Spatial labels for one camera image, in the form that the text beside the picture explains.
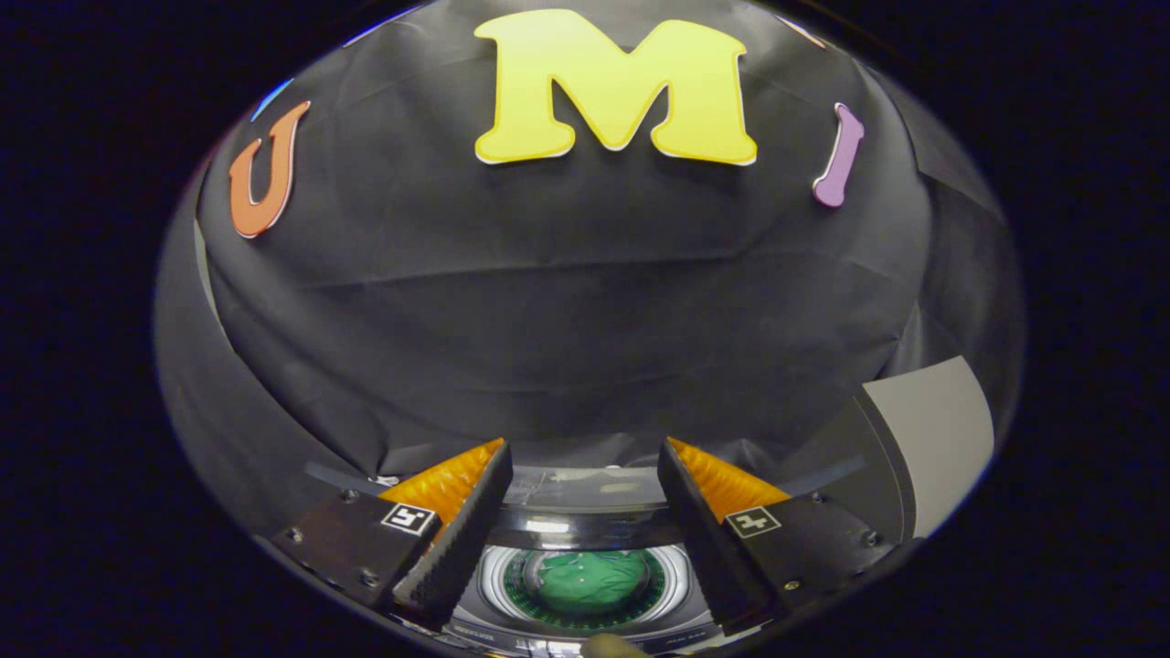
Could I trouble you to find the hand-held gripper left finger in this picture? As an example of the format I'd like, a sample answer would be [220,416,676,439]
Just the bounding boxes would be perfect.
[270,438,515,631]

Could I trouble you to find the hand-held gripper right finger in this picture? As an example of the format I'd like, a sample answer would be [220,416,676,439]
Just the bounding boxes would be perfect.
[656,437,901,638]

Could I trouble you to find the grey washing machine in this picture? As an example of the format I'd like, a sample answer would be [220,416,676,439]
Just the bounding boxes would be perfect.
[302,457,869,658]

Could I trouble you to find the green polo shirt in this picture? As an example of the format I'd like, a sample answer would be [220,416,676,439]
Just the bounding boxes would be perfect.
[535,548,652,615]

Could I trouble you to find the dark washing machine lid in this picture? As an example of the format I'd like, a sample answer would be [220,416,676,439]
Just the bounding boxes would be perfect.
[452,464,723,641]

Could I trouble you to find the black backdrop cloth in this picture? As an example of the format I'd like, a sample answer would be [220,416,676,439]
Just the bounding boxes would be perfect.
[155,0,1025,540]

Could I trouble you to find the beige cabinet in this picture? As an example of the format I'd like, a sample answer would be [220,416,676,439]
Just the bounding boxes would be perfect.
[777,355,997,549]

